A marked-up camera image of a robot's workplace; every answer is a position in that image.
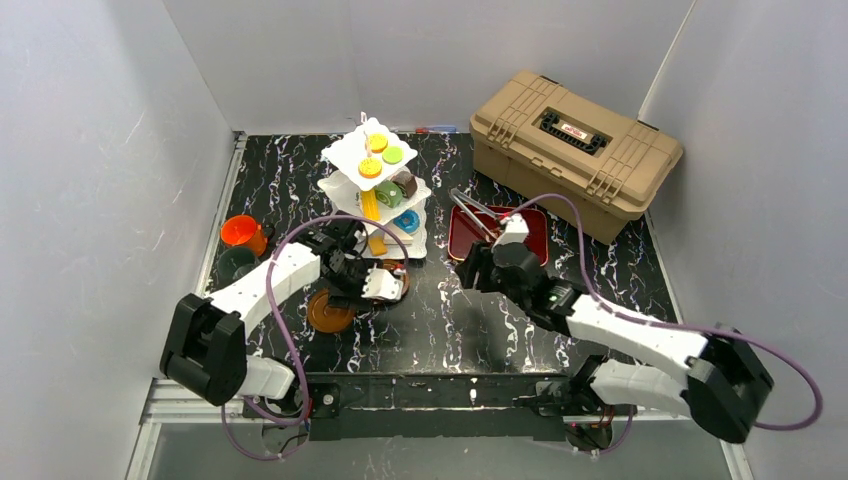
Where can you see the green round macaron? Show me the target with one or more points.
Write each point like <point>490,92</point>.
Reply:
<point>392,155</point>

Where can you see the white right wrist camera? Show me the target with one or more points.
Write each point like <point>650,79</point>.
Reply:
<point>514,229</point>

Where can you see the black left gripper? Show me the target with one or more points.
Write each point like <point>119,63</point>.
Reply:
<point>361,270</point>

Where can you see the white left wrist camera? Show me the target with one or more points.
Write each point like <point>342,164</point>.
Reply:
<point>380,285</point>

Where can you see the white triangle cake slice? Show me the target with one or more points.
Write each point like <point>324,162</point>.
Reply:
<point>398,236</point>

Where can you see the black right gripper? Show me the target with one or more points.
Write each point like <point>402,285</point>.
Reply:
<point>477,266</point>

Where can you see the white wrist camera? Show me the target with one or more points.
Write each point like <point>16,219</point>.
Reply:
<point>380,285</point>
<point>514,229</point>

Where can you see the orange plastic cup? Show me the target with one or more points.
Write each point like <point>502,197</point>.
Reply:
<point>245,231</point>

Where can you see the brown round wooden lid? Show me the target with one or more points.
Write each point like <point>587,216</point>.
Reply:
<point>327,319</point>

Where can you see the green swirl roll cake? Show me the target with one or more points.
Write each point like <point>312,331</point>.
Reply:
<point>389,194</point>

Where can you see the red blue screwdriver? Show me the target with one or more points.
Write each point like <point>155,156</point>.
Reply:
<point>436,129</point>

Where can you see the metal serving tongs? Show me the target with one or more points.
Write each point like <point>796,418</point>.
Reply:
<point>473,211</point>

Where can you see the white three-tier cake stand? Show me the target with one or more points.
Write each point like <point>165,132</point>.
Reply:
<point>344,184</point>

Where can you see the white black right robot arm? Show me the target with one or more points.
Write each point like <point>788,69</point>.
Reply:
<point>715,378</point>

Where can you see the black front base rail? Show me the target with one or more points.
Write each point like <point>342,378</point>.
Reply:
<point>381,405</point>

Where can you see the red dessert tray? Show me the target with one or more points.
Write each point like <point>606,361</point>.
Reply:
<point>463,233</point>

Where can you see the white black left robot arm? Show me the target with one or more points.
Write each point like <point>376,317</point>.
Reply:
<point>205,349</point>

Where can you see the blue sprinkled donut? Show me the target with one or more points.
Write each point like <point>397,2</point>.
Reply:
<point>408,222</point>

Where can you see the chocolate swirl roll cake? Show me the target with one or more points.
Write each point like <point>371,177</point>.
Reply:
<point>406,182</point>

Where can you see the dark green cup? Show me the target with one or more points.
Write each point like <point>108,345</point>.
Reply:
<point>236,262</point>

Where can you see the yellow decorated cake slice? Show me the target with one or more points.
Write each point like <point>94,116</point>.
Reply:
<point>370,205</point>

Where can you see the tan plastic toolbox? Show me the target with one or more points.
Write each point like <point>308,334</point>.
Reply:
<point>591,166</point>

